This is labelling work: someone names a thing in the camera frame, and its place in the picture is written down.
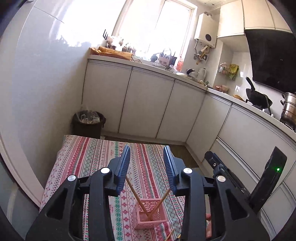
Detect white kitchen cabinets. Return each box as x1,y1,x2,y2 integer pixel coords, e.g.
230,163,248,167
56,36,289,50
82,55,295,236

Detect knife block with utensils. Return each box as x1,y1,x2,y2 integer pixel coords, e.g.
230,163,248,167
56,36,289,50
158,51,177,66

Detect person's hand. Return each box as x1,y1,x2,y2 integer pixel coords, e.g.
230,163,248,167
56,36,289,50
206,213,212,238

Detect patterned striped tablecloth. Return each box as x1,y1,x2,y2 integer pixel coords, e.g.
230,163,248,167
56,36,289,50
40,134,212,241

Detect pink perforated utensil holder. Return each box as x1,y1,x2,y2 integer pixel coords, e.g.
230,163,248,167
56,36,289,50
132,198,168,230

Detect dark trash bin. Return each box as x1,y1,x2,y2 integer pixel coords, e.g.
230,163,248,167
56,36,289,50
71,110,106,139

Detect steel stock pot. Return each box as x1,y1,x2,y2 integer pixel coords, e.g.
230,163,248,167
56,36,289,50
280,92,296,132

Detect black wok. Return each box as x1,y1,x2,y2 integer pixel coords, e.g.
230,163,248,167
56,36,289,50
245,77,273,110

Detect white electric kettle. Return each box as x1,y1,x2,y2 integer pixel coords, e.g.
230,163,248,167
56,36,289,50
197,68,207,81

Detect red bottle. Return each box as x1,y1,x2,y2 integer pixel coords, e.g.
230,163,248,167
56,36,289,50
176,56,184,72

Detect yellow green snack bag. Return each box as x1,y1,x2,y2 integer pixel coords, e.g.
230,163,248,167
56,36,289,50
228,64,239,80

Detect black range hood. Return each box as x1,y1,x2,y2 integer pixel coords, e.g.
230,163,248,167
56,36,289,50
245,29,295,94

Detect yellow cloth on counter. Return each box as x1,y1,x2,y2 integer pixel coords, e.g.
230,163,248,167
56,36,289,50
90,46,132,61

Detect white water heater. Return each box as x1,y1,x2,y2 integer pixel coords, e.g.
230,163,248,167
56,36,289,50
194,13,218,48

